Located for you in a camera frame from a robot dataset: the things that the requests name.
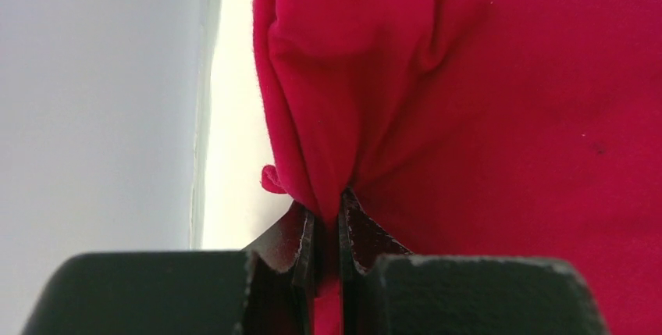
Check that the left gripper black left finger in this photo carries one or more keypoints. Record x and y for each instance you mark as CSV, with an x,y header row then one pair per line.
x,y
282,287

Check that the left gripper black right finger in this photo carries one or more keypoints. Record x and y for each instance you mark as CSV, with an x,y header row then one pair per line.
x,y
361,242

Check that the crimson red t shirt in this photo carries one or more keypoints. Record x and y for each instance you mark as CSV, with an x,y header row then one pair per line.
x,y
478,127

